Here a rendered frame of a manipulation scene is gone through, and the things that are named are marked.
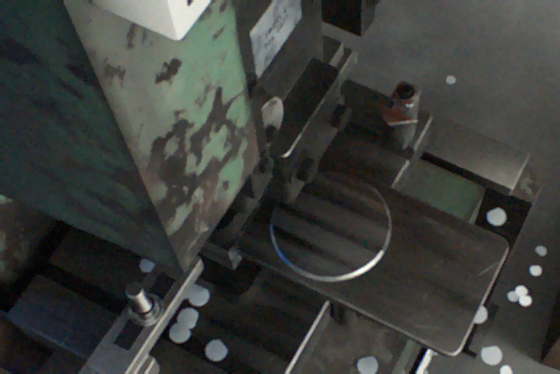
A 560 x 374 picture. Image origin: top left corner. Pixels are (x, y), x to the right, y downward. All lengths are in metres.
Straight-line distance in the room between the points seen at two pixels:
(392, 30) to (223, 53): 1.57
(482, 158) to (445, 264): 0.26
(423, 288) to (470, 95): 1.13
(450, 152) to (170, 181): 0.65
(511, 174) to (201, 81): 0.67
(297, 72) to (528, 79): 1.30
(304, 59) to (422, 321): 0.28
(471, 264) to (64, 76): 0.55
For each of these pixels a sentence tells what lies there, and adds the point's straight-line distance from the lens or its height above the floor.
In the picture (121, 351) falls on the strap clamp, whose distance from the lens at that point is 0.85.
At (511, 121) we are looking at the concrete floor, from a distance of 1.89.
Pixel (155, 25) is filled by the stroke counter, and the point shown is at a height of 1.30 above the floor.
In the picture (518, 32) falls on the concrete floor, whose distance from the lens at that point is 2.04.
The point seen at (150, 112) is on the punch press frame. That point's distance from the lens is 0.40.
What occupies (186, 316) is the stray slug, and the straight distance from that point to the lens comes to 0.90.
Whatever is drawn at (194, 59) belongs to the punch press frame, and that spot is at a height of 1.21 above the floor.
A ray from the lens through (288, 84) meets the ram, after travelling 0.69.
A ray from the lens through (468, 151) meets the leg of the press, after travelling 1.06.
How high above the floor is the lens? 1.53
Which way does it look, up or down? 64 degrees down
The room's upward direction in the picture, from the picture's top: straight up
